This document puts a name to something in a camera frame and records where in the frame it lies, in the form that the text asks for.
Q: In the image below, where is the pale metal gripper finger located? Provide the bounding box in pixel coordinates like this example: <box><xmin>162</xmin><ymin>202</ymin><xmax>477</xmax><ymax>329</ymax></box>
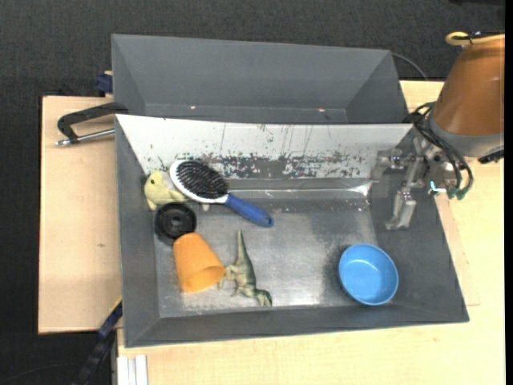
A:
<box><xmin>384</xmin><ymin>188</ymin><xmax>418</xmax><ymax>232</ymax></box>
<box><xmin>370</xmin><ymin>147</ymin><xmax>403</xmax><ymax>182</ymax></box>

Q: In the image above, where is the blue plastic bowl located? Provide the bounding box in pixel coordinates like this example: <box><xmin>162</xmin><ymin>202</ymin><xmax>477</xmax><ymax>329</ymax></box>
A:
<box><xmin>337</xmin><ymin>243</ymin><xmax>400</xmax><ymax>307</ymax></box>

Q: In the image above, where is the grey metal bin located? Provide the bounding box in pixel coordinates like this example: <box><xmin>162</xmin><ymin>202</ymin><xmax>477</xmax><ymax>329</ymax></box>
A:
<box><xmin>110</xmin><ymin>33</ymin><xmax>471</xmax><ymax>348</ymax></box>

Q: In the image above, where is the green toy dinosaur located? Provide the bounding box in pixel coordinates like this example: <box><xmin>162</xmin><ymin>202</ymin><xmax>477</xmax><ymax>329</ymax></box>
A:
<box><xmin>217</xmin><ymin>229</ymin><xmax>273</xmax><ymax>308</ymax></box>

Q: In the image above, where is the white and blue hairbrush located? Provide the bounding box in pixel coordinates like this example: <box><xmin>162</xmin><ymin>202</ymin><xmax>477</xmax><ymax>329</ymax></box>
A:
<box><xmin>168</xmin><ymin>159</ymin><xmax>275</xmax><ymax>229</ymax></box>

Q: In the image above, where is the orange plastic cup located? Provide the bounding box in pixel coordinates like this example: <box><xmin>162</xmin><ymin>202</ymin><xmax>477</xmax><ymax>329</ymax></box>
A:
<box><xmin>172</xmin><ymin>232</ymin><xmax>227</xmax><ymax>294</ymax></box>

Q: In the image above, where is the black round spool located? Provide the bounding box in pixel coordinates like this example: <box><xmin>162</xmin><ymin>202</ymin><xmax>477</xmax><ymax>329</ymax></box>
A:
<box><xmin>154</xmin><ymin>201</ymin><xmax>198</xmax><ymax>245</ymax></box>

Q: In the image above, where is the yellow-green plush toy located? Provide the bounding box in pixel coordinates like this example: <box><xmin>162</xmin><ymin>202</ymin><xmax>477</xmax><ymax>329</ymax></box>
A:
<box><xmin>143</xmin><ymin>169</ymin><xmax>188</xmax><ymax>211</ymax></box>

